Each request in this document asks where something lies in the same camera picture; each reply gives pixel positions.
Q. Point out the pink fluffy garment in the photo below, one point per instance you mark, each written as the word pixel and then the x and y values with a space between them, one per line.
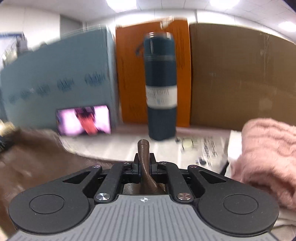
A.
pixel 267 160

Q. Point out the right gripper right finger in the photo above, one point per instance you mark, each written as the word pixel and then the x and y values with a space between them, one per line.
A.
pixel 183 185

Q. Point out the brown cardboard panel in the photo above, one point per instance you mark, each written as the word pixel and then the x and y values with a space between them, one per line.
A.
pixel 239 74

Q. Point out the dark teal thermos bottle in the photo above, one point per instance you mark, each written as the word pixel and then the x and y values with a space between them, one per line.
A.
pixel 160 85

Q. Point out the brown leather jacket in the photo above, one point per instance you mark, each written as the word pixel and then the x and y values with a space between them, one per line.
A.
pixel 36 201

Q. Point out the smartphone showing video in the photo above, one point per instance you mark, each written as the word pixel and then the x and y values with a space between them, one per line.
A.
pixel 80 121

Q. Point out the orange cardboard panel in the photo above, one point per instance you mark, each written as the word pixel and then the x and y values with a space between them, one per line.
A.
pixel 135 73

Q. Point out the blue printed cardboard box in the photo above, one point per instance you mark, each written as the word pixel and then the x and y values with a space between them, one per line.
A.
pixel 74 72

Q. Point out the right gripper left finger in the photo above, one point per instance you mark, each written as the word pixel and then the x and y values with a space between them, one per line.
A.
pixel 104 185

